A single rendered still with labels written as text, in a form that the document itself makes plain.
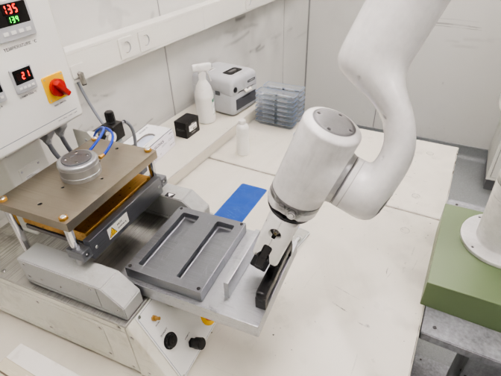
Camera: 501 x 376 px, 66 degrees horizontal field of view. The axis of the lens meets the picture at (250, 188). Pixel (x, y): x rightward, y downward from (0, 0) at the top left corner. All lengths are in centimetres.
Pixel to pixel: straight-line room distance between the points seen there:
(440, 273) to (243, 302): 51
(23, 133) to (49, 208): 20
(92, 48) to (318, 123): 102
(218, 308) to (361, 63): 46
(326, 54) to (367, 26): 268
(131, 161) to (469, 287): 80
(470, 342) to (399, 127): 64
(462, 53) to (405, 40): 251
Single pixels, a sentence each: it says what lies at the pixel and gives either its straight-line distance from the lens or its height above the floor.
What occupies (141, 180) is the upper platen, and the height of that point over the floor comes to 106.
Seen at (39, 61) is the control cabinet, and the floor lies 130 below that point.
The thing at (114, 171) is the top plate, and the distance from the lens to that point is 84.
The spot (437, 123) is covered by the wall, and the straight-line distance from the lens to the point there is 319.
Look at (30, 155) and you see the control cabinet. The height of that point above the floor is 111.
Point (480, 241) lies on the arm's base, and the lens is 112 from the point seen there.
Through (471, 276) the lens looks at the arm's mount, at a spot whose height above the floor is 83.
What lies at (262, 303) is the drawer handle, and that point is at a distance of 69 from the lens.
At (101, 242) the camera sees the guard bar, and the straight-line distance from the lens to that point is 79.
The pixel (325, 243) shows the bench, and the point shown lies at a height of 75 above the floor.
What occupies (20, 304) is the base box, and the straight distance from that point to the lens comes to 104.
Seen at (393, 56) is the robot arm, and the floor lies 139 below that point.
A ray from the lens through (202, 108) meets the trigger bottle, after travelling 167.
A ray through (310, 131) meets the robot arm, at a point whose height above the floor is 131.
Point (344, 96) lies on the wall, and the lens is 325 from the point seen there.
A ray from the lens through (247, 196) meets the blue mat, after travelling 131.
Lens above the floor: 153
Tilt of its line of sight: 36 degrees down
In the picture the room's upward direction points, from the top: 2 degrees counter-clockwise
